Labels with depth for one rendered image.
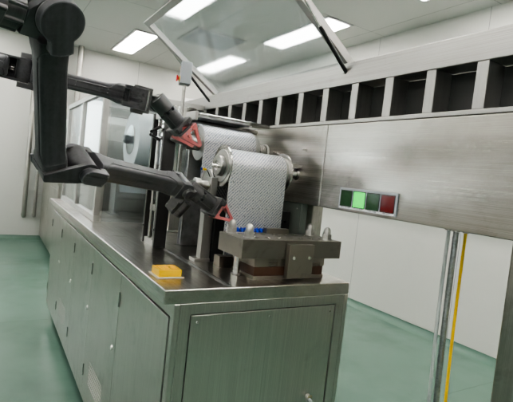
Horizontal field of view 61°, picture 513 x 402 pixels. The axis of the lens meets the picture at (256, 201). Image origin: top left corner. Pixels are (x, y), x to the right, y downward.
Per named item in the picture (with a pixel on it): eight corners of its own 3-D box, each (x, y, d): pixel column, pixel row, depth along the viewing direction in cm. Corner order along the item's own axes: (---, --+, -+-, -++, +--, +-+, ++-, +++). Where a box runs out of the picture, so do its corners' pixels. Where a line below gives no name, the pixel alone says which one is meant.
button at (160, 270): (151, 272, 133) (151, 264, 133) (172, 271, 137) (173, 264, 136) (159, 277, 127) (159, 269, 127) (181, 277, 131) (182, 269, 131)
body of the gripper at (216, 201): (216, 217, 144) (199, 204, 140) (203, 213, 153) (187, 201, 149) (226, 201, 145) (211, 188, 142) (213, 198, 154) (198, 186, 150)
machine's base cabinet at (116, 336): (43, 314, 335) (53, 203, 330) (128, 309, 369) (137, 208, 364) (140, 609, 121) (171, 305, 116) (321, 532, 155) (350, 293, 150)
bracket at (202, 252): (187, 259, 159) (196, 175, 157) (203, 259, 162) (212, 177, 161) (192, 262, 155) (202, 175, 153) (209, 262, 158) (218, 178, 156)
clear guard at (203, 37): (150, 24, 224) (151, 23, 224) (217, 94, 247) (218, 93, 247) (257, -59, 134) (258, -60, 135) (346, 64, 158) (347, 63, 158)
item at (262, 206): (222, 234, 152) (229, 181, 151) (278, 236, 164) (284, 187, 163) (223, 234, 152) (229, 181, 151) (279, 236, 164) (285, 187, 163)
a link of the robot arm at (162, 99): (148, 101, 135) (162, 89, 136) (144, 101, 142) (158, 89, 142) (163, 119, 139) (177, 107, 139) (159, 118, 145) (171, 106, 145)
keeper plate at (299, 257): (282, 277, 142) (286, 243, 142) (307, 276, 147) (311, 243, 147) (287, 278, 140) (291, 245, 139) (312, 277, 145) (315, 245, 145)
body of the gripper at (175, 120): (179, 134, 139) (164, 116, 136) (169, 134, 148) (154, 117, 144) (194, 120, 141) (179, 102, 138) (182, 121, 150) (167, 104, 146)
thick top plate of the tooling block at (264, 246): (217, 248, 147) (219, 230, 146) (310, 250, 168) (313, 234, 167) (241, 258, 133) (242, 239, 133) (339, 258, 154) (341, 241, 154)
